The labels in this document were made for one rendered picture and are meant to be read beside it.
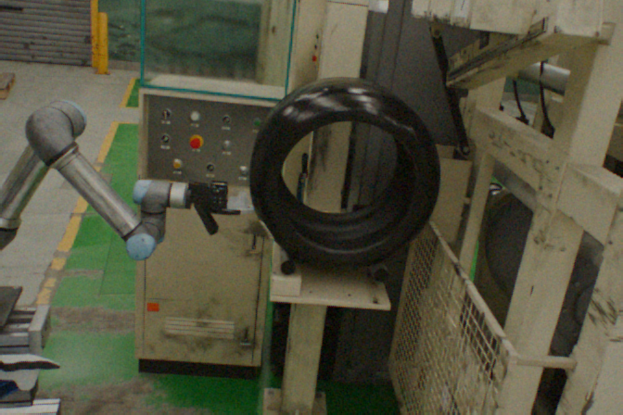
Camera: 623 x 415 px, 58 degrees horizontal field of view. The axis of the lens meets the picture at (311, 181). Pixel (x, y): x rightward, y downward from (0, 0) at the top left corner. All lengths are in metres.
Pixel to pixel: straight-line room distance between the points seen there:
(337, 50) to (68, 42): 9.35
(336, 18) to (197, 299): 1.30
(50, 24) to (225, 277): 8.99
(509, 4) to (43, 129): 1.16
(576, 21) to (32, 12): 10.29
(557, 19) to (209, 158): 1.44
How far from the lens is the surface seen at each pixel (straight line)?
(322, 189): 1.97
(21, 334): 1.86
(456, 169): 1.96
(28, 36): 11.11
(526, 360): 1.35
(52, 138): 1.59
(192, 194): 1.70
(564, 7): 1.27
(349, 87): 1.55
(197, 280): 2.42
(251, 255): 2.34
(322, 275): 1.86
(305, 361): 2.31
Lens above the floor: 1.67
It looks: 18 degrees down
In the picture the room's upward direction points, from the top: 7 degrees clockwise
